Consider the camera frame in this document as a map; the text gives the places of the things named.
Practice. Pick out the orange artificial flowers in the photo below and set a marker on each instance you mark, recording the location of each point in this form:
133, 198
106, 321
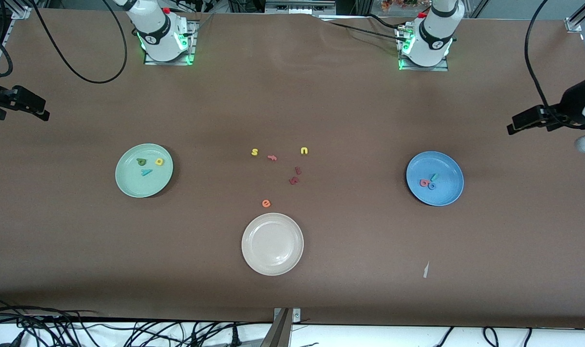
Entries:
393, 5

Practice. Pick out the wide dark red letter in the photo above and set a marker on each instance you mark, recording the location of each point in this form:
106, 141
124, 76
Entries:
293, 181

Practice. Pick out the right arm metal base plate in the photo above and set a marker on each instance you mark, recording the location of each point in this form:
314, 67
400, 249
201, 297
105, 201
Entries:
188, 53

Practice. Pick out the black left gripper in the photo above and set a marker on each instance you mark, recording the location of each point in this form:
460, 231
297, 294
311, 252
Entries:
573, 101

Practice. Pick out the light green plate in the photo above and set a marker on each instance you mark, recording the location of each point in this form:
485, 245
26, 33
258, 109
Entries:
138, 185

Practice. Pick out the metal table edge bracket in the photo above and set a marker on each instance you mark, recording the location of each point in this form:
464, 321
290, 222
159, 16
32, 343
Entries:
282, 327

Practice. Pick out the aluminium frame profile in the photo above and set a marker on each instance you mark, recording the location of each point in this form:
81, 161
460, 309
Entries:
21, 10
579, 17

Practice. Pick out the beige white plate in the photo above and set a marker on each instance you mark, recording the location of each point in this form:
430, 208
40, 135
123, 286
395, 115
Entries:
272, 244

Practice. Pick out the white paper scrap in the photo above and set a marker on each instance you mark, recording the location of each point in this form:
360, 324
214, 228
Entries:
426, 271

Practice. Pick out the blue plate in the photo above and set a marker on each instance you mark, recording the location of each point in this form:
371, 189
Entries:
449, 193

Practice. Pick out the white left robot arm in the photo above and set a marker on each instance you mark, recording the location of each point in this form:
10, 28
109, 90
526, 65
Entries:
432, 38

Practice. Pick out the grey metal device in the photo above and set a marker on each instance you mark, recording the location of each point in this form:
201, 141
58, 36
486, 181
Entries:
299, 6

